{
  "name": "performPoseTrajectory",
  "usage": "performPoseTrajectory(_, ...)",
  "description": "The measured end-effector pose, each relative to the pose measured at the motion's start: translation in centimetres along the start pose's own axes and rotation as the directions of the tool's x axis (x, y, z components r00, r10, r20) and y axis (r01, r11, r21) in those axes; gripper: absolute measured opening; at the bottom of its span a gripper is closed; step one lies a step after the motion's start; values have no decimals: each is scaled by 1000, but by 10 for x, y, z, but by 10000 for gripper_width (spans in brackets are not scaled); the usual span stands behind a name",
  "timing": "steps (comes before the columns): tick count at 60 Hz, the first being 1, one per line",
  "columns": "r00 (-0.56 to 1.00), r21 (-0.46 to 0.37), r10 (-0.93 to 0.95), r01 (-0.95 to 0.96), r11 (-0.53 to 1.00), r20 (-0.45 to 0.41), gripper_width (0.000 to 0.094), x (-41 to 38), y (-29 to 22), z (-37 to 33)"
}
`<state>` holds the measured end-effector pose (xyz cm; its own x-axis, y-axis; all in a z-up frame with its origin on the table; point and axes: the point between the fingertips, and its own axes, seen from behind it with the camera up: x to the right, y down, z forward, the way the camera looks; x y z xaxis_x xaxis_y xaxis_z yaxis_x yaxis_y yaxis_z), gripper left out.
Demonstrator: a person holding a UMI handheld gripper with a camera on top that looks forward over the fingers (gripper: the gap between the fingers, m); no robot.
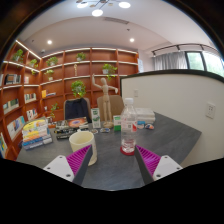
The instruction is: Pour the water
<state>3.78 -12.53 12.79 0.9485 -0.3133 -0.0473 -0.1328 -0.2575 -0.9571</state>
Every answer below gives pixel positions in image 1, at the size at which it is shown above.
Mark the grey curtain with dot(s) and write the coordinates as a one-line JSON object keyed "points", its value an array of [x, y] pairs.
{"points": [[170, 61]]}

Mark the stack of white boxes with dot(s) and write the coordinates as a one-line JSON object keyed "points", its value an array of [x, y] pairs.
{"points": [[145, 115]]}

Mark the window with black frame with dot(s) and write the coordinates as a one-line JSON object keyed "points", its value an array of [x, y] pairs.
{"points": [[210, 62]]}

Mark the cream plastic cup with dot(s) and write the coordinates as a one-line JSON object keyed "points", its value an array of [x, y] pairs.
{"points": [[81, 141]]}

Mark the recessed ceiling spotlight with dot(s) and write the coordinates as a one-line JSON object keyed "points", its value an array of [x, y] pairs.
{"points": [[132, 39], [49, 42]]}

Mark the stack of colourful books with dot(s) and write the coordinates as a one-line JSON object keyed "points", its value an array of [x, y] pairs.
{"points": [[35, 133]]}

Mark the clear plastic water bottle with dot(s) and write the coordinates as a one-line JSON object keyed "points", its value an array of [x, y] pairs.
{"points": [[128, 130]]}

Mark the wooden shelf unit with books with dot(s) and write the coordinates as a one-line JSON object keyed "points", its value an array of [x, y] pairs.
{"points": [[66, 76]]}

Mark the tall green white carton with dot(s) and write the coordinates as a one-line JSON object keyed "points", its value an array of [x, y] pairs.
{"points": [[96, 118]]}

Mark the ceiling lamp with round lights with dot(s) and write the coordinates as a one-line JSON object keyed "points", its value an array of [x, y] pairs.
{"points": [[97, 12]]}

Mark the small green white box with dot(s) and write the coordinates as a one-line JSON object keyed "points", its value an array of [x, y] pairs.
{"points": [[117, 122]]}

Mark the ceiling air vent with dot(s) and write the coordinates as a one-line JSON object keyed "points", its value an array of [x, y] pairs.
{"points": [[116, 20]]}

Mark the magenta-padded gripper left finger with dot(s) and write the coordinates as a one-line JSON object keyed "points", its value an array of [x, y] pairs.
{"points": [[61, 166]]}

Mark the tan chair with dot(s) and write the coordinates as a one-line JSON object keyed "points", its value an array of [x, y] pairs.
{"points": [[116, 105]]}

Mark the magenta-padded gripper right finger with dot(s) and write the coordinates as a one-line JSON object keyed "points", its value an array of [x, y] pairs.
{"points": [[163, 166]]}

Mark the white wall socket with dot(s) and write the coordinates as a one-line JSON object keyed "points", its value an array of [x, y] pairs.
{"points": [[210, 110], [135, 93]]}

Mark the wooden artist mannequin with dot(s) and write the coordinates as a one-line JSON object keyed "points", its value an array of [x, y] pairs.
{"points": [[105, 100]]}

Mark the black curtain track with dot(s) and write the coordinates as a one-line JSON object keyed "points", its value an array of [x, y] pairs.
{"points": [[180, 46]]}

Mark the chair with dark jacket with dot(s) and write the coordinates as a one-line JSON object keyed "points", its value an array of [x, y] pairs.
{"points": [[76, 110]]}

